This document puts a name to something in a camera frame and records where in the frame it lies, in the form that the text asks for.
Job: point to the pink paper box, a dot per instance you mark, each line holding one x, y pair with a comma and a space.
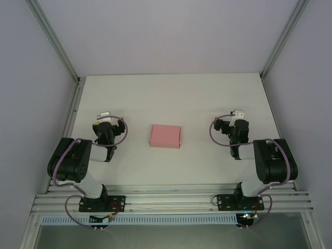
164, 136

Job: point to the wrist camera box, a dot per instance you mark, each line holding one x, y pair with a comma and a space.
105, 114
238, 113

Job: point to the aluminium frame post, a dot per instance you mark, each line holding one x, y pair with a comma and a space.
285, 36
52, 39

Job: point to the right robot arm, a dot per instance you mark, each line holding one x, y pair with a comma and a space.
275, 166

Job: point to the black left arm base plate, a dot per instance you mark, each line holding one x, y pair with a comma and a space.
116, 203

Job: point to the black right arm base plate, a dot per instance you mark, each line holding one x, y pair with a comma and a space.
225, 203

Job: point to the aluminium side rail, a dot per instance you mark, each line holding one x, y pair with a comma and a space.
73, 109

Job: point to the aluminium mounting beam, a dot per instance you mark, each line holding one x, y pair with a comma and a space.
168, 199

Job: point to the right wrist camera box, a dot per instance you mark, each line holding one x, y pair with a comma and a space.
238, 113

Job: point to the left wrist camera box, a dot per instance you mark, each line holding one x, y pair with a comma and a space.
105, 114

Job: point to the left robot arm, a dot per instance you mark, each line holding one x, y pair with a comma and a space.
70, 160

